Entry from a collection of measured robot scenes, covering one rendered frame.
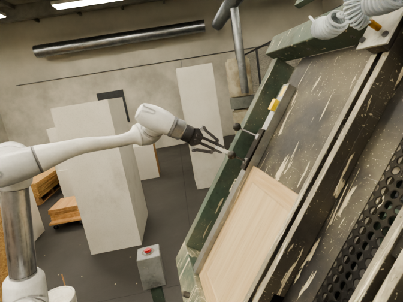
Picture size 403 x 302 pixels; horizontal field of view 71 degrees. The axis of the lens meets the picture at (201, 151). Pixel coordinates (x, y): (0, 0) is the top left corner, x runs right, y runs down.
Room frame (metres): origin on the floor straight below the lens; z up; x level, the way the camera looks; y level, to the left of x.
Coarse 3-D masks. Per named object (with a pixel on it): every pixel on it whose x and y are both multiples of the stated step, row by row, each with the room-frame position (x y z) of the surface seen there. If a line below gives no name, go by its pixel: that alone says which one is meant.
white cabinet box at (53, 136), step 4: (52, 128) 4.73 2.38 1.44; (48, 132) 4.71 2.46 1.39; (52, 132) 4.71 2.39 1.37; (56, 132) 4.72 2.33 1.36; (52, 136) 4.71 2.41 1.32; (56, 136) 4.72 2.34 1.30; (52, 140) 4.71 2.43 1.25; (56, 140) 4.72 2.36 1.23; (60, 164) 4.71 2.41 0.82; (64, 164) 4.72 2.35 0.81; (60, 168) 4.71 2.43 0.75; (64, 168) 4.72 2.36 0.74
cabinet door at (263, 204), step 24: (240, 192) 1.17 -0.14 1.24; (264, 192) 1.00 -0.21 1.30; (288, 192) 0.87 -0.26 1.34; (240, 216) 1.07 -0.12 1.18; (264, 216) 0.92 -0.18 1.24; (216, 240) 1.15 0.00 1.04; (240, 240) 0.98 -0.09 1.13; (264, 240) 0.85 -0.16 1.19; (216, 264) 1.05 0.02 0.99; (240, 264) 0.90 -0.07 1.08; (216, 288) 0.96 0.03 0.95; (240, 288) 0.83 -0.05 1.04
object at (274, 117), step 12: (288, 84) 1.22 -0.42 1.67; (288, 96) 1.22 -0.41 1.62; (276, 108) 1.21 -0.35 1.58; (276, 120) 1.21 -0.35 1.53; (264, 132) 1.20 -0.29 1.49; (264, 144) 1.20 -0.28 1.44; (252, 156) 1.19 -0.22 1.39; (240, 180) 1.18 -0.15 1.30; (228, 204) 1.17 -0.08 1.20; (216, 228) 1.16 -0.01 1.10; (204, 252) 1.15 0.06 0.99
